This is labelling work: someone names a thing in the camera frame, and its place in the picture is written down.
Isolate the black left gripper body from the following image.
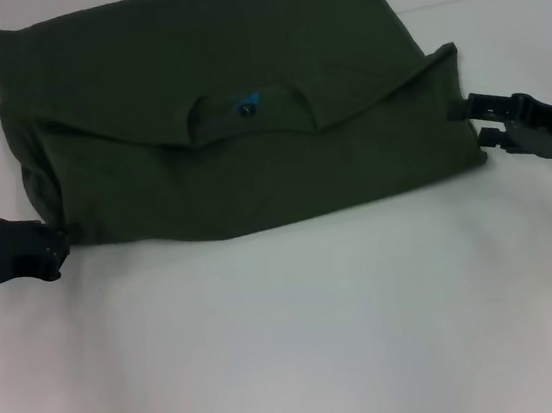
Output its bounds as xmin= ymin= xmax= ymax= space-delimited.
xmin=0 ymin=221 xmax=58 ymax=297

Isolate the dark green FREE t-shirt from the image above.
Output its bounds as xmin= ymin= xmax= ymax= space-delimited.
xmin=0 ymin=0 xmax=497 ymax=268

